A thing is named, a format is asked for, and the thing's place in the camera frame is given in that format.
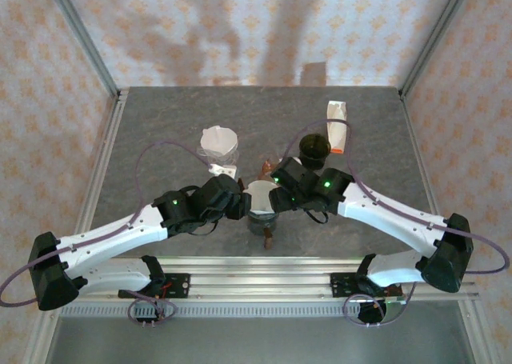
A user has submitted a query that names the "white paper coffee filter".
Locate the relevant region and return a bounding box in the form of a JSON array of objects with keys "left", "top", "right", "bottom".
[
  {"left": 200, "top": 124, "right": 239, "bottom": 157},
  {"left": 245, "top": 181, "right": 278, "bottom": 216}
]

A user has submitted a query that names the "smoky grey coffee dripper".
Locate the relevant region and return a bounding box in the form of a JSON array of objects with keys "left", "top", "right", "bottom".
[{"left": 246, "top": 210, "right": 278, "bottom": 250}]

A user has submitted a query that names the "dark green coffee dripper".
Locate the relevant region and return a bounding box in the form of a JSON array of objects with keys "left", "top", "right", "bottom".
[{"left": 298, "top": 133, "right": 331, "bottom": 171}]

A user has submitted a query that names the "white orange-ended filter box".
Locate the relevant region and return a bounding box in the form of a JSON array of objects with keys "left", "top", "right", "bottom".
[{"left": 326, "top": 99, "right": 348, "bottom": 155}]

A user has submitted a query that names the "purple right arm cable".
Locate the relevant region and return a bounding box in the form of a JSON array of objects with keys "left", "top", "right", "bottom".
[{"left": 284, "top": 118, "right": 511, "bottom": 305}]

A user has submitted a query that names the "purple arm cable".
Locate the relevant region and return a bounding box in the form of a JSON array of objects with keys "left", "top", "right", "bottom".
[
  {"left": 284, "top": 118, "right": 511, "bottom": 305},
  {"left": 0, "top": 139, "right": 215, "bottom": 307}
]

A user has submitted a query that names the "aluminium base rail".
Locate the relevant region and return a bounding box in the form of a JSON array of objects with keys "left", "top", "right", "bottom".
[{"left": 75, "top": 257, "right": 481, "bottom": 301}]

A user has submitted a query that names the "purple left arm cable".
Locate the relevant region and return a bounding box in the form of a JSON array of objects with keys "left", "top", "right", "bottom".
[{"left": 0, "top": 139, "right": 215, "bottom": 307}]

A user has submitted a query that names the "grey slotted cable duct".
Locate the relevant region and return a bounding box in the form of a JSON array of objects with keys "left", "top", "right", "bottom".
[{"left": 59, "top": 302, "right": 361, "bottom": 319}]

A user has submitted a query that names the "aluminium table side rail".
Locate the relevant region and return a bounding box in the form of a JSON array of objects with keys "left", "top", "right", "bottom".
[
  {"left": 74, "top": 88, "right": 130, "bottom": 248},
  {"left": 398, "top": 88, "right": 457, "bottom": 269}
]

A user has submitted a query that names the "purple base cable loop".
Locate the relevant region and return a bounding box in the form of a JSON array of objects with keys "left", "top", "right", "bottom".
[
  {"left": 342, "top": 293, "right": 407, "bottom": 327},
  {"left": 126, "top": 294, "right": 180, "bottom": 328}
]

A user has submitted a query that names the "aluminium frame post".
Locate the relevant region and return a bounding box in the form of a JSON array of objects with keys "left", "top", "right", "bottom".
[
  {"left": 398, "top": 0, "right": 478, "bottom": 97},
  {"left": 42, "top": 0, "right": 122, "bottom": 98}
]

